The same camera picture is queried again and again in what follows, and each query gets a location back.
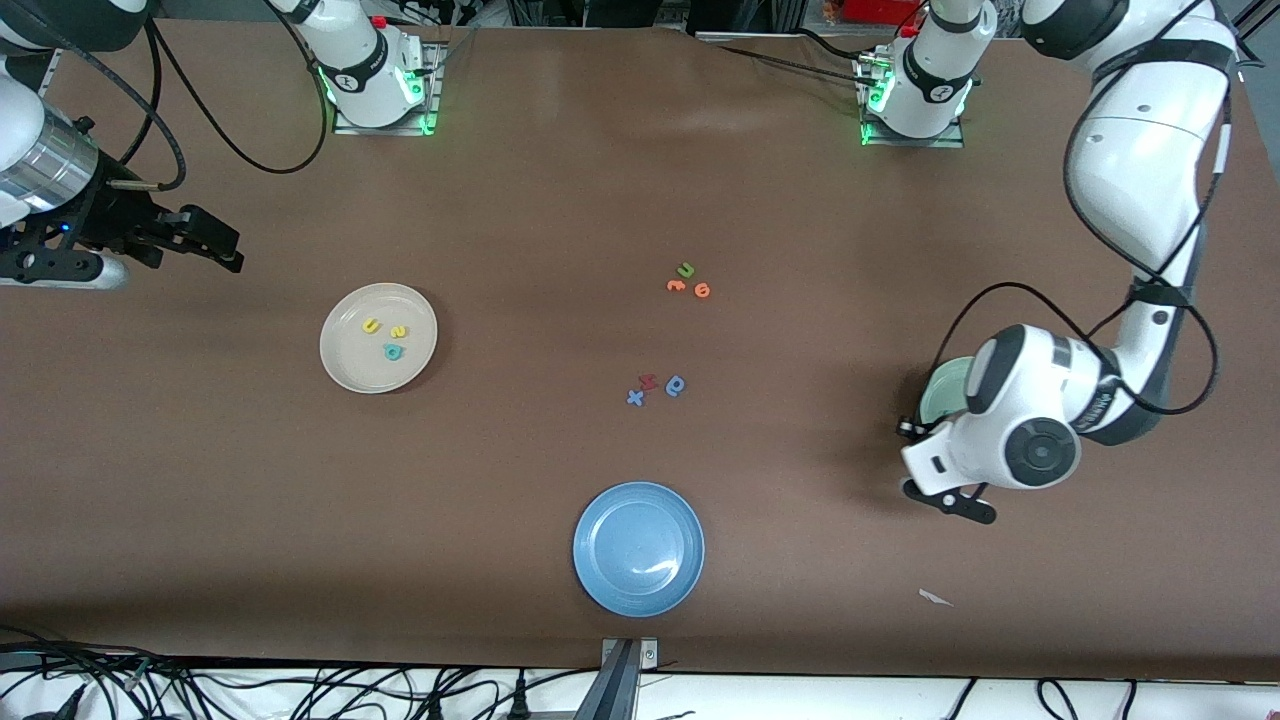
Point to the black power plug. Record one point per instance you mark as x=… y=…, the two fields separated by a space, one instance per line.
x=518 y=703
x=435 y=708

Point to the aluminium frame profile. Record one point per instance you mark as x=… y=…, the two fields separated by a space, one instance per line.
x=1250 y=17

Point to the red box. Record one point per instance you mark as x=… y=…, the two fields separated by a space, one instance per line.
x=880 y=10

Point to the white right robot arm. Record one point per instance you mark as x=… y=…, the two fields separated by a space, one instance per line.
x=360 y=70

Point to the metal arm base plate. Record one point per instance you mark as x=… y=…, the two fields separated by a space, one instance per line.
x=385 y=130
x=915 y=142

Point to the white paper scrap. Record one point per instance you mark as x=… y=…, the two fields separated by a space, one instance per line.
x=933 y=597

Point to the brown table cover mat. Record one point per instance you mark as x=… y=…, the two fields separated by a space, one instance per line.
x=300 y=500

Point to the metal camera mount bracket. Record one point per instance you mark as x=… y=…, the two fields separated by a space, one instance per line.
x=625 y=660

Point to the pale green plate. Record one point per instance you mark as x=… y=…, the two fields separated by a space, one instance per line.
x=943 y=395

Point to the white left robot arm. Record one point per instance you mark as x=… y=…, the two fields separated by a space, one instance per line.
x=1140 y=170

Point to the teal foam letter p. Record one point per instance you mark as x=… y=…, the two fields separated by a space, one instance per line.
x=393 y=351

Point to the blue letter p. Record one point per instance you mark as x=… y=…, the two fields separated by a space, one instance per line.
x=676 y=386

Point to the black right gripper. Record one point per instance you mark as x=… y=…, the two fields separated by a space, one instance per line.
x=112 y=217

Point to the blue plate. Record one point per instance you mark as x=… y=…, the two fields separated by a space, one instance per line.
x=638 y=549

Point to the light brown plate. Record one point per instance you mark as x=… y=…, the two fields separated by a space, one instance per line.
x=378 y=372

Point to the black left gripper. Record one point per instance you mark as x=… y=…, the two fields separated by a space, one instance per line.
x=913 y=429

